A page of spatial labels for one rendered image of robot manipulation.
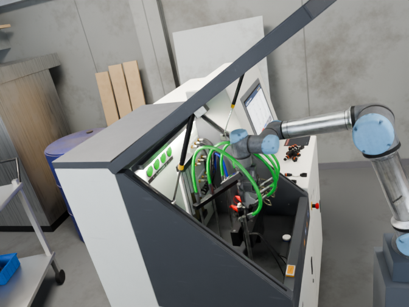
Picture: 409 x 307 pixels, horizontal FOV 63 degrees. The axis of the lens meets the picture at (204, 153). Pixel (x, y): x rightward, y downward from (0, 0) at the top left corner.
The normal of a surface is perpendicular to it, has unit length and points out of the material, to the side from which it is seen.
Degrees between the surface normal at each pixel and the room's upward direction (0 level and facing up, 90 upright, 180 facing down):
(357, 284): 0
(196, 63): 81
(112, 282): 90
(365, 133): 83
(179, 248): 90
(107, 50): 90
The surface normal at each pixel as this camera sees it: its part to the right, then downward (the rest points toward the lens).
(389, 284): -0.18, -0.90
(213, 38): -0.27, 0.29
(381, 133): -0.56, 0.33
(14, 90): 0.95, -0.07
